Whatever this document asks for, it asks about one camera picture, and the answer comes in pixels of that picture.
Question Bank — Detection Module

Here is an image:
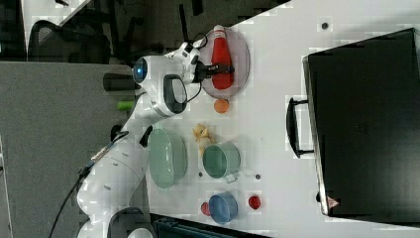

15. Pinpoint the green perforated colander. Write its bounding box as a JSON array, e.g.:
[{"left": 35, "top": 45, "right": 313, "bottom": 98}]
[{"left": 148, "top": 129, "right": 187, "bottom": 189}]

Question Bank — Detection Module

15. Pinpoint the silver toaster oven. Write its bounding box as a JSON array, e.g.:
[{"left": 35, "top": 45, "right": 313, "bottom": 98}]
[{"left": 286, "top": 28, "right": 420, "bottom": 227}]

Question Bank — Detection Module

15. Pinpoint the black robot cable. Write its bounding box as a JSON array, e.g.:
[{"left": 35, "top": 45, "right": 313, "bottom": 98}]
[{"left": 48, "top": 130, "right": 130, "bottom": 238}]

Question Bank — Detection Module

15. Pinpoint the green pepper toy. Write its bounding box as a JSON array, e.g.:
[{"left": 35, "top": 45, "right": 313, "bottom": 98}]
[{"left": 117, "top": 101, "right": 135, "bottom": 111}]

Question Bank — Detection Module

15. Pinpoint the yellow banana peel toy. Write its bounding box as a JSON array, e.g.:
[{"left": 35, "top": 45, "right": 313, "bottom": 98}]
[{"left": 192, "top": 123, "right": 215, "bottom": 157}]

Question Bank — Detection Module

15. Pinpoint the blue cup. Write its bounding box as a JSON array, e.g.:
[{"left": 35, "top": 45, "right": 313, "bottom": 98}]
[{"left": 209, "top": 191, "right": 238, "bottom": 225}]

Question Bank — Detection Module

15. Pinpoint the black office chair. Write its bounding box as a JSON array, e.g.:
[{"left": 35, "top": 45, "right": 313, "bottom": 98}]
[{"left": 28, "top": 20, "right": 111, "bottom": 64}]

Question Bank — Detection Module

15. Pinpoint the grey round plate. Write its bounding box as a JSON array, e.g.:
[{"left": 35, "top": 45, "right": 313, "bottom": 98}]
[{"left": 202, "top": 28, "right": 250, "bottom": 99}]

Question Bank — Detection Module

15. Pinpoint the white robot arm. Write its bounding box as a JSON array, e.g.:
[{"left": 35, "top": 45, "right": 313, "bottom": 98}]
[{"left": 76, "top": 43, "right": 234, "bottom": 238}]

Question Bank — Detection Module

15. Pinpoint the green mug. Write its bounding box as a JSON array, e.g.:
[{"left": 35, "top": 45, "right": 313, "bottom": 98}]
[{"left": 202, "top": 142, "right": 241, "bottom": 183}]

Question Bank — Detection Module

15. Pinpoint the red plush ketchup bottle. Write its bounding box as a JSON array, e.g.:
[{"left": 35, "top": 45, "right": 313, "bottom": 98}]
[{"left": 211, "top": 25, "right": 234, "bottom": 90}]

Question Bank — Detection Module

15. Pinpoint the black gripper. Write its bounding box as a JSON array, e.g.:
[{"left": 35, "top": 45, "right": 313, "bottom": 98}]
[{"left": 192, "top": 60, "right": 235, "bottom": 83}]

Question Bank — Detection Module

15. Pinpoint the black round pan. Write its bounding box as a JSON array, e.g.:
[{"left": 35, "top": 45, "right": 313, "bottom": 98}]
[{"left": 103, "top": 72, "right": 140, "bottom": 91}]

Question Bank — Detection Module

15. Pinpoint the red strawberry toy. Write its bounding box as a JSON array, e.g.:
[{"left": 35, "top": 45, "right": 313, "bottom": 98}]
[{"left": 248, "top": 195, "right": 262, "bottom": 210}]

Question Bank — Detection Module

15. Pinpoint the orange ball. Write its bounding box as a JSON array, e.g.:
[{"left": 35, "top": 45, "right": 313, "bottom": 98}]
[{"left": 214, "top": 99, "right": 230, "bottom": 114}]

